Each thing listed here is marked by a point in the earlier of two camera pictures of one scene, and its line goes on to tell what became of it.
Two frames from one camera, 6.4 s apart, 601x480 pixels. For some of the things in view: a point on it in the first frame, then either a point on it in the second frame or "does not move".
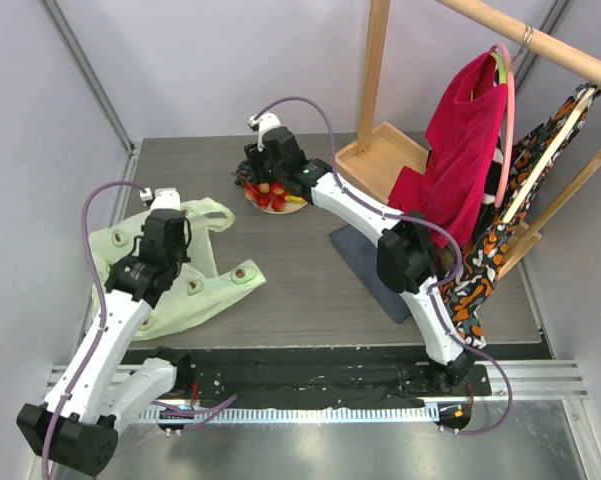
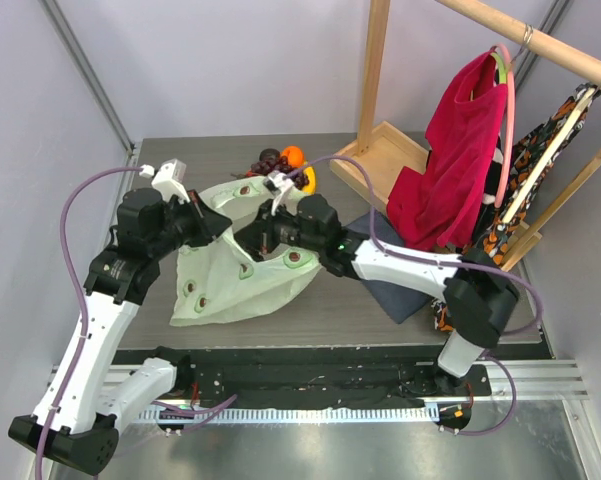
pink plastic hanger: [507, 170] does not move
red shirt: [461, 122] does not move
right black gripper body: [255, 157] to [263, 235]
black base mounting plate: [321, 376] does not move
